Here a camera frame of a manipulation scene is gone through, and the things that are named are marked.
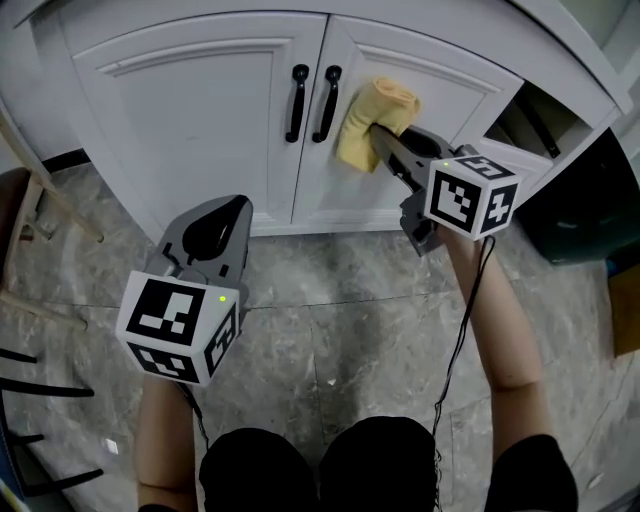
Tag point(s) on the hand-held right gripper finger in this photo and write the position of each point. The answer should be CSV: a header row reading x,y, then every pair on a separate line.
x,y
444,146
405,165

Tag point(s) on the black star-print t-shirt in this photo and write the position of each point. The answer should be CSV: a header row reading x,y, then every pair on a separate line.
x,y
535,475

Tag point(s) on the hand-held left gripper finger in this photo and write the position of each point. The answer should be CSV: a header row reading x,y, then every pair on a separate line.
x,y
242,240
172,240

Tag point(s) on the person's right forearm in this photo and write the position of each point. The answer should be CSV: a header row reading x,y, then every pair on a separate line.
x,y
505,325

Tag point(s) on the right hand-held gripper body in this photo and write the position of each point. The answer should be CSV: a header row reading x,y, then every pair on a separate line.
x,y
465,200

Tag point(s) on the white vanity cabinet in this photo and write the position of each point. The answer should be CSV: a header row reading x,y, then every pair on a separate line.
x,y
60,100

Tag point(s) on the yellow cloth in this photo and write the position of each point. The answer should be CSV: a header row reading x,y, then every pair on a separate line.
x,y
370,120

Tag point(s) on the white cabinet door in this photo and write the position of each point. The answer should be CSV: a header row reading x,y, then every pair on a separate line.
x,y
450,95
200,125

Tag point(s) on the closed cardboard box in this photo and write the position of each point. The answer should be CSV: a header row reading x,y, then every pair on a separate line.
x,y
627,310

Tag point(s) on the black trousers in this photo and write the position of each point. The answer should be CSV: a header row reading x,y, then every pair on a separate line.
x,y
260,470

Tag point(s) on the person's left forearm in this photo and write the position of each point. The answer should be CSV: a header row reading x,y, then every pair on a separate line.
x,y
165,440

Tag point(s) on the wooden chair with brown seat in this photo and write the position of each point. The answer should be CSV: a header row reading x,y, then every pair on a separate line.
x,y
15,210

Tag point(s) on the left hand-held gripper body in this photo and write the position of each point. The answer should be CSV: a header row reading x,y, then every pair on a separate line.
x,y
165,312

